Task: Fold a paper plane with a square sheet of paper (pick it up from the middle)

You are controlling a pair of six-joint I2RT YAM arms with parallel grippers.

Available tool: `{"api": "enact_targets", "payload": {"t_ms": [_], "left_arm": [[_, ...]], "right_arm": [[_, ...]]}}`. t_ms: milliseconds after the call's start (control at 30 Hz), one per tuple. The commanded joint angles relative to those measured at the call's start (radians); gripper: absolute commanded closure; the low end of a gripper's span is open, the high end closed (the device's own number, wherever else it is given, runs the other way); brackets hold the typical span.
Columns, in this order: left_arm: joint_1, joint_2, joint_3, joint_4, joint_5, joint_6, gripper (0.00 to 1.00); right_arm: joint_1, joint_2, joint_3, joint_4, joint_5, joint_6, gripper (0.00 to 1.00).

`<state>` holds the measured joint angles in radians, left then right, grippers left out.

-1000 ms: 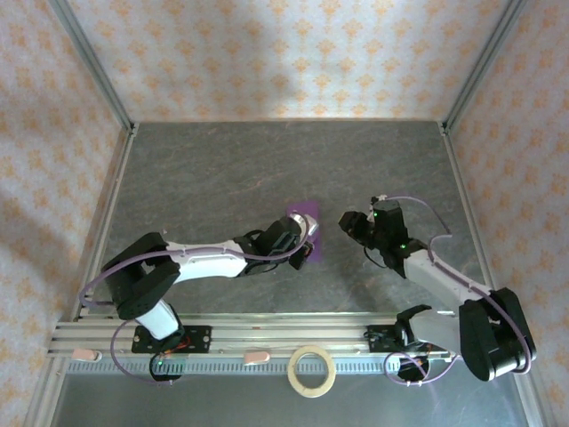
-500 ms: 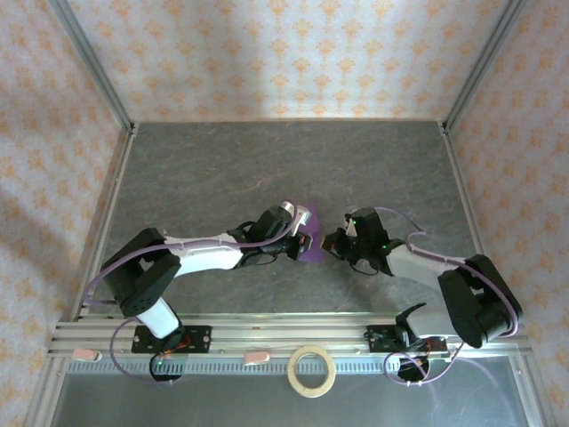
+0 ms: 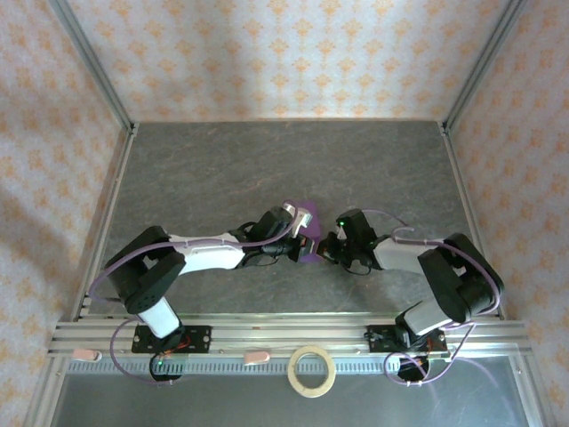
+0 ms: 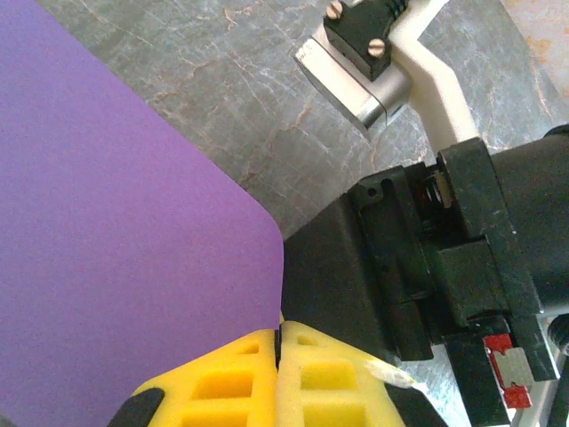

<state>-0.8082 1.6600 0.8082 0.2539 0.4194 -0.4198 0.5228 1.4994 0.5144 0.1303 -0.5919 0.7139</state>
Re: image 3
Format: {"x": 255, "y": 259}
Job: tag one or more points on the purple cloth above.
{"x": 313, "y": 222}

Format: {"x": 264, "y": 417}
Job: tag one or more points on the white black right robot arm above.
{"x": 395, "y": 255}

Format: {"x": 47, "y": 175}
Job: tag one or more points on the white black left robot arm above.
{"x": 209, "y": 258}

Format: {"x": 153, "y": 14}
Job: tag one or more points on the pink clip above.
{"x": 257, "y": 357}
{"x": 84, "y": 354}

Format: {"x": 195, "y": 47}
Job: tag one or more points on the beige tape roll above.
{"x": 311, "y": 392}

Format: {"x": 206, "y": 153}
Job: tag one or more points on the grey metal shelf panel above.
{"x": 222, "y": 405}

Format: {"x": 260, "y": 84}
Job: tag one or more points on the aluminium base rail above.
{"x": 289, "y": 331}

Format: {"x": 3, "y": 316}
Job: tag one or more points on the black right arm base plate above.
{"x": 378, "y": 340}

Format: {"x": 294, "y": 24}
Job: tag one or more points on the aluminium table side rail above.
{"x": 469, "y": 213}
{"x": 104, "y": 222}

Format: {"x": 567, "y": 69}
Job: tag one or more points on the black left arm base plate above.
{"x": 200, "y": 338}

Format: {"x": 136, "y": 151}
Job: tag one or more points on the aluminium frame post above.
{"x": 95, "y": 66}
{"x": 482, "y": 66}

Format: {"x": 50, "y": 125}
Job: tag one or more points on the aluminium frame leg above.
{"x": 529, "y": 391}
{"x": 44, "y": 391}

